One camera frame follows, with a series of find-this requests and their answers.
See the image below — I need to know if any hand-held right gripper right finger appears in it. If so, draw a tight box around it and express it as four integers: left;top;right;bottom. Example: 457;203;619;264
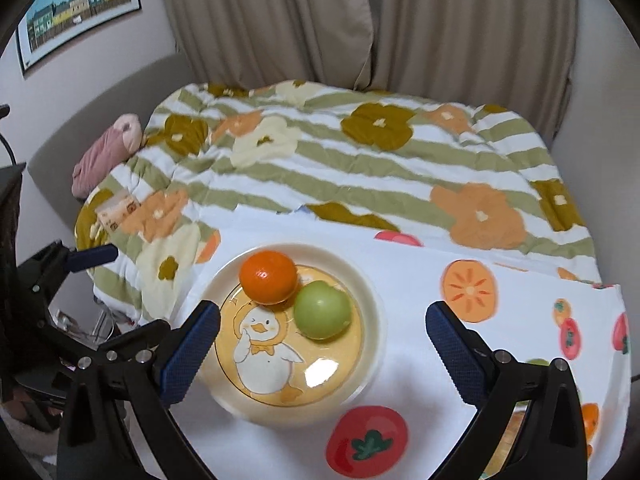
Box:
425;300;588;480

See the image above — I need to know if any duck print plate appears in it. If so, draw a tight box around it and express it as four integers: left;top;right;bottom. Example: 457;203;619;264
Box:
197;242;387;428

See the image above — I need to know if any framed wall poster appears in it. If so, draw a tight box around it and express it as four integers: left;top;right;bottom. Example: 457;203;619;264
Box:
15;0;143;78

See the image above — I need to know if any green apple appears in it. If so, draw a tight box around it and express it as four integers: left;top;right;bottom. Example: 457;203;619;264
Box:
292;280;353;341

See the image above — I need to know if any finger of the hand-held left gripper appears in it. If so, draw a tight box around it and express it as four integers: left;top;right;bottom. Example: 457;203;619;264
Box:
60;244;121;275
45;317;173;361

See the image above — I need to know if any fruit print tablecloth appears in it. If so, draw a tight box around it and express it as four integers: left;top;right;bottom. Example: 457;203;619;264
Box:
145;205;631;480

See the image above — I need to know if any pink plush toy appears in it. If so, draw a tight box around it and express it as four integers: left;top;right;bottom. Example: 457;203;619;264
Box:
71;113;146;198

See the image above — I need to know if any orange tissue packet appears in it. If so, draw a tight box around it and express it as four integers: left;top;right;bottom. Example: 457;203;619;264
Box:
95;191;141;233

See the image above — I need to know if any silver metal frame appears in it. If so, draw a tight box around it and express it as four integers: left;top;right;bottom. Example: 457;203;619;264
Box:
52;307;126;342

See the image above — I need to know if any grey upholstered headboard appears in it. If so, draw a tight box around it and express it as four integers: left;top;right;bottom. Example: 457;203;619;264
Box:
27;52;206;241

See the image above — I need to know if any floral striped blanket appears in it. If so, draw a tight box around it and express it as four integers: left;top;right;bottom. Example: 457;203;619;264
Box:
75;79;603;331

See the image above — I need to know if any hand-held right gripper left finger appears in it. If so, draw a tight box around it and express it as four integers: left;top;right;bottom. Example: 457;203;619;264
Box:
57;299;222;480

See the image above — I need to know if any beige curtain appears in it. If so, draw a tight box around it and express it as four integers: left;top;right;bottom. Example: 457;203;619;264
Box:
152;0;581;98

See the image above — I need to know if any orange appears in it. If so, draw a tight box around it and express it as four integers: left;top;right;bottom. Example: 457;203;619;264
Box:
239;250;298;306

